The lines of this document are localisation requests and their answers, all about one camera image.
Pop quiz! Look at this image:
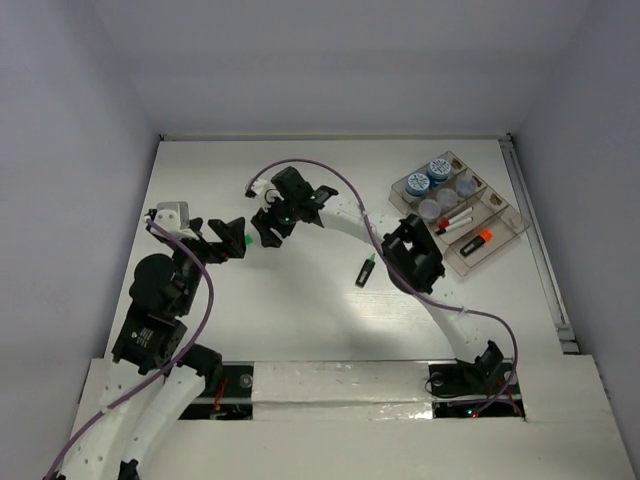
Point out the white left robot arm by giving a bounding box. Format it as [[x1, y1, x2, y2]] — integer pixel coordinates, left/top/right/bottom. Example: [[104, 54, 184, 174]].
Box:
[[45, 207, 246, 479]]

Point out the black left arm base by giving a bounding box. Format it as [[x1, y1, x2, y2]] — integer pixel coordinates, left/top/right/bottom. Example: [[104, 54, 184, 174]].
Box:
[[179, 362, 254, 421]]

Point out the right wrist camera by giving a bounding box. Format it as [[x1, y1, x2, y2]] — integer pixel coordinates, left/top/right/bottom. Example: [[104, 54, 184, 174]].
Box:
[[244, 178, 272, 198]]

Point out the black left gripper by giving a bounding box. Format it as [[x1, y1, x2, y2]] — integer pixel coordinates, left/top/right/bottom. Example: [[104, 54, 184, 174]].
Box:
[[167, 215, 245, 312]]

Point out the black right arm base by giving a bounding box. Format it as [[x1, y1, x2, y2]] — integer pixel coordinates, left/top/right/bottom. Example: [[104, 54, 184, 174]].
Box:
[[424, 341, 526, 419]]

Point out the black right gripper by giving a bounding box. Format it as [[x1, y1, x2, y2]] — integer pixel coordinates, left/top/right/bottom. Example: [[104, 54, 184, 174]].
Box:
[[251, 190, 300, 248]]

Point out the clear jar of clips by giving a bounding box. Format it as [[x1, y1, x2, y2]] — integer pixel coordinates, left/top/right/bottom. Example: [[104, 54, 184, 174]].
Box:
[[455, 176, 478, 199], [418, 199, 441, 223], [436, 188, 460, 211]]

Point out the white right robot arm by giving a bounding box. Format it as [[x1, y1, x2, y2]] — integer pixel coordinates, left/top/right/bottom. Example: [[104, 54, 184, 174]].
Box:
[[245, 166, 504, 392]]

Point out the clear plastic organizer tray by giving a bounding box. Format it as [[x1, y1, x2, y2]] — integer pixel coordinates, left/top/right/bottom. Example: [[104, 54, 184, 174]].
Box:
[[389, 151, 529, 276]]

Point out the orange highlighter black body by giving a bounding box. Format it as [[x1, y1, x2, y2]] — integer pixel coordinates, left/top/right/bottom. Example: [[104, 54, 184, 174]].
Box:
[[460, 230, 493, 258]]

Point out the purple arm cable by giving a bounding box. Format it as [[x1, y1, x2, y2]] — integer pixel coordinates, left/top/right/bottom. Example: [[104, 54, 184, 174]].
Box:
[[42, 222, 217, 480], [243, 158, 519, 419]]

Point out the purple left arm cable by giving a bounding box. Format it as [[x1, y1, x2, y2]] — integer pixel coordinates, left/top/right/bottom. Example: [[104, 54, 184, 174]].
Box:
[[42, 222, 217, 480]]

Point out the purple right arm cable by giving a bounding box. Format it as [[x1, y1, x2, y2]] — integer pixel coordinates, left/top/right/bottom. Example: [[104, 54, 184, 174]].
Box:
[[243, 158, 519, 419]]

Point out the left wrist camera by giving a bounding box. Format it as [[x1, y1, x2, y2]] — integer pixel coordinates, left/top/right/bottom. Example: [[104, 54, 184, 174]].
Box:
[[143, 201, 198, 239]]

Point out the red capped white marker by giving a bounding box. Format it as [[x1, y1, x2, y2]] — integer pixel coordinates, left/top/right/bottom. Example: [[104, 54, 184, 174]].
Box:
[[438, 207, 473, 228]]

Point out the green highlighter black body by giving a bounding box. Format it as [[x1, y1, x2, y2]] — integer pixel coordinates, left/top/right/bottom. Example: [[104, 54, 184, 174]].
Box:
[[355, 254, 376, 288]]

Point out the blue cleaning gel jar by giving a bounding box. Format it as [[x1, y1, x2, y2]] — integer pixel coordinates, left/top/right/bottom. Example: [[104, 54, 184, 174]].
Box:
[[426, 158, 451, 189], [402, 172, 431, 203]]

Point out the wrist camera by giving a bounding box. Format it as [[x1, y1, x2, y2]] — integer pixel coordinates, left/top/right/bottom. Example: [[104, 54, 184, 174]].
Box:
[[244, 178, 272, 198], [143, 201, 198, 239]]

